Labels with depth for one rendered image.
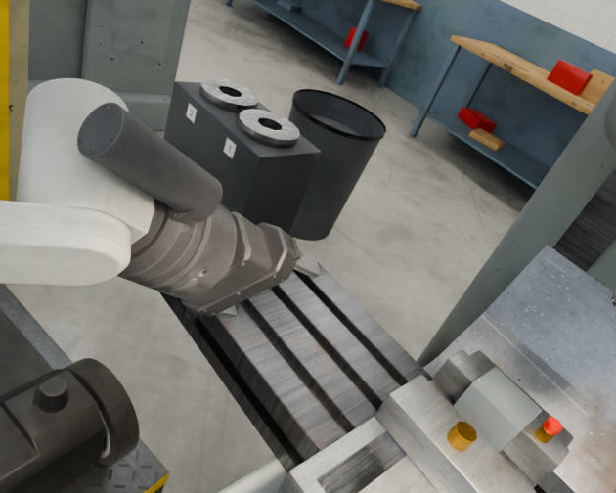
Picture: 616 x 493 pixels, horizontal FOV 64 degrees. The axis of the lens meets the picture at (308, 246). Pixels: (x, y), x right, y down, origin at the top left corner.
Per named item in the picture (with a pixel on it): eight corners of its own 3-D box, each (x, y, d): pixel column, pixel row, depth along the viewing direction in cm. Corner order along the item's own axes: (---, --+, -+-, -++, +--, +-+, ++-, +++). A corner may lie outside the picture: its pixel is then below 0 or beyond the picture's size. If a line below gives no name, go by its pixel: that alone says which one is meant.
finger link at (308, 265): (316, 283, 52) (288, 266, 46) (307, 257, 53) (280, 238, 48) (330, 277, 51) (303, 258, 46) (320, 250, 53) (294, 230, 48)
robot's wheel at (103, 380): (50, 413, 100) (56, 347, 89) (73, 399, 104) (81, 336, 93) (110, 486, 93) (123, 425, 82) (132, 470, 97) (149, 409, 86)
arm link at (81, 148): (117, 300, 38) (-30, 255, 28) (118, 184, 43) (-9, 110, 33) (242, 255, 34) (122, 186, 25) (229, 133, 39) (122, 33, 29)
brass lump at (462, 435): (460, 456, 47) (469, 445, 46) (442, 436, 48) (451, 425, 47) (471, 445, 48) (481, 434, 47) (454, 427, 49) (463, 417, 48)
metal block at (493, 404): (487, 465, 50) (520, 430, 47) (442, 418, 53) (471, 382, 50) (509, 442, 54) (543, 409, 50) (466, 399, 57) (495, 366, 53)
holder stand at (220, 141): (225, 265, 74) (262, 148, 63) (153, 184, 85) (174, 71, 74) (284, 248, 83) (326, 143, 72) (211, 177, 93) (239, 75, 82)
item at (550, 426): (545, 446, 51) (559, 432, 50) (532, 433, 52) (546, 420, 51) (550, 439, 53) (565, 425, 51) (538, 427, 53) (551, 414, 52)
